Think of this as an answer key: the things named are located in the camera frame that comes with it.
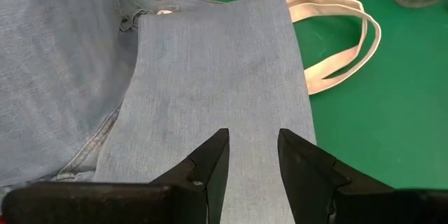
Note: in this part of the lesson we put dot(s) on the green table mat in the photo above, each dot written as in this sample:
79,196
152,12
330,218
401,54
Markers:
385,112

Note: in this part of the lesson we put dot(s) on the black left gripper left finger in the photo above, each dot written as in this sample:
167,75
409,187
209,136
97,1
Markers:
199,185

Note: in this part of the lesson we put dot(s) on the light blue denim jeans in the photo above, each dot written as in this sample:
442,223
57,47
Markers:
210,59

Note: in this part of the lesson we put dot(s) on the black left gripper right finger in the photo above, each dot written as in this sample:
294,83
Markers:
311,185

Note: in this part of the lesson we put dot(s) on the cream printed tote bag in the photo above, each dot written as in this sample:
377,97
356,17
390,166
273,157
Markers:
332,7

